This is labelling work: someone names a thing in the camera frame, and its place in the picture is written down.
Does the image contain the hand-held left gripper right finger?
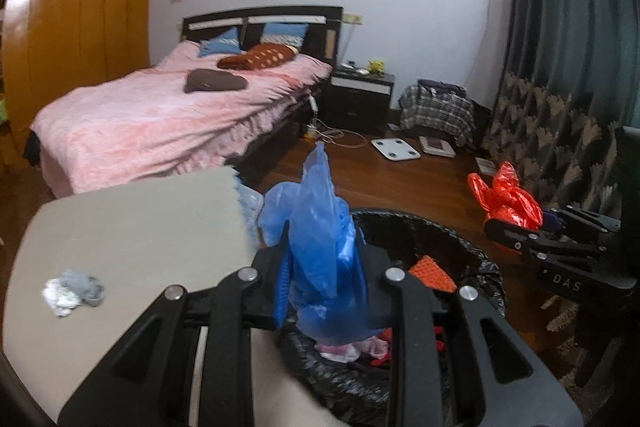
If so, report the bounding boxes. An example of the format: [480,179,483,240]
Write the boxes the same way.
[355,237,583,427]

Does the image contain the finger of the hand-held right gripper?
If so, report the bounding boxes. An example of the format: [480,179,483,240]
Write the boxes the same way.
[542,206,623,234]
[484,218,617,269]

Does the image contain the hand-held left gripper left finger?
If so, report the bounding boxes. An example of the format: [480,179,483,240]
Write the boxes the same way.
[57,227,293,427]

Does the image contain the pale pink towel cloth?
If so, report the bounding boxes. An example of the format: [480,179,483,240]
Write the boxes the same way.
[315,337,391,363]

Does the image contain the red plastic bag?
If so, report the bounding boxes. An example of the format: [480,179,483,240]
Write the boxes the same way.
[467,161,543,253]

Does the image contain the blue plastic bag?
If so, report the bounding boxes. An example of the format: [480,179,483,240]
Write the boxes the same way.
[257,142,373,343]

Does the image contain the trash bin with black liner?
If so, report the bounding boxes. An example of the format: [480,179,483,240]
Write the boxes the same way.
[277,208,506,427]

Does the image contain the red fleece cloth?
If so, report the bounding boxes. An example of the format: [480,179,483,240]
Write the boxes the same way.
[370,324,447,368]

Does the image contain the light patterned cloth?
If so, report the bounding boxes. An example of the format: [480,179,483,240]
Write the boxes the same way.
[234,174,264,253]

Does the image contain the small framed floor scale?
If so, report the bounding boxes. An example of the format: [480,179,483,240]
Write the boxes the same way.
[419,134,457,158]

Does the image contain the white bathroom scale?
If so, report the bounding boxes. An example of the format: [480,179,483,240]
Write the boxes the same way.
[371,137,421,162]

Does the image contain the dark patterned curtain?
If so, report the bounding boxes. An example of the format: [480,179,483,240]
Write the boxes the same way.
[480,0,640,228]

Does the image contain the plaid bag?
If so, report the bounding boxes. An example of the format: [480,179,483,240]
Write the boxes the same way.
[400,79,476,148]

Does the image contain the black and white nightstand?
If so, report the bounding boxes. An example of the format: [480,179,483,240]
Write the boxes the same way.
[320,66,396,138]

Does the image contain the grey crumpled cloth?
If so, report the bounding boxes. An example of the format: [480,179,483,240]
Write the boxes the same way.
[60,269,106,308]

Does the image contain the brown cushion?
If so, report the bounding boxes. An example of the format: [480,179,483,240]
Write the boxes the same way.
[183,69,249,94]

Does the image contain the bed with pink cover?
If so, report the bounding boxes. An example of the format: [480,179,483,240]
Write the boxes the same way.
[30,41,333,195]

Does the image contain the brown dotted pillow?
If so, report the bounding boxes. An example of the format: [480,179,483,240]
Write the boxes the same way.
[217,44,296,71]

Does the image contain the blue pillow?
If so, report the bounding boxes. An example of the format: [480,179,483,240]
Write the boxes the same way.
[260,23,309,50]
[198,27,240,58]

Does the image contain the dark bed headboard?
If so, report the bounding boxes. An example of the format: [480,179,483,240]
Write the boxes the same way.
[181,5,345,62]

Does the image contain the black cloth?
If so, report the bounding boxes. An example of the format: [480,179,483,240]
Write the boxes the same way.
[22,132,43,168]

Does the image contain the wooden wardrobe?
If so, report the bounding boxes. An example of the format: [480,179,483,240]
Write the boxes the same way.
[0,0,155,168]

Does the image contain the white floor cable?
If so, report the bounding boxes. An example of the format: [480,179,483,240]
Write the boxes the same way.
[302,94,368,152]

